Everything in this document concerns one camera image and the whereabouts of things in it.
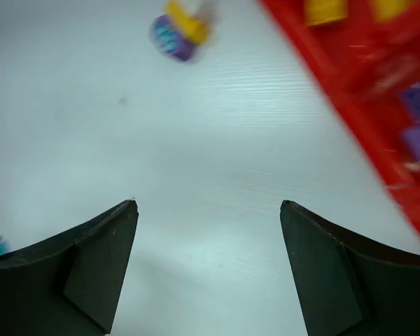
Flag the red divided bin tray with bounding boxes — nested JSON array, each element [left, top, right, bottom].
[[264, 1, 420, 234]]

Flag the orange curved lego brick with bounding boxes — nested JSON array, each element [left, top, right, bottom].
[[370, 0, 417, 22]]

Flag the purple yellow white lego stack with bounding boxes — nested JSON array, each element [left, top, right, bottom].
[[150, 0, 218, 62]]

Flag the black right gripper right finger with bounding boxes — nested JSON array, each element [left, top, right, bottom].
[[280, 200, 420, 335]]

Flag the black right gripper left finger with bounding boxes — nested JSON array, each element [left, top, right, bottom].
[[0, 200, 139, 335]]

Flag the orange square lego brick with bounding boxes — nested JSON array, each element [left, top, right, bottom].
[[303, 0, 348, 26]]

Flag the purple half-round lego brick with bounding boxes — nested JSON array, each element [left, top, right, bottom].
[[401, 124, 420, 172]]

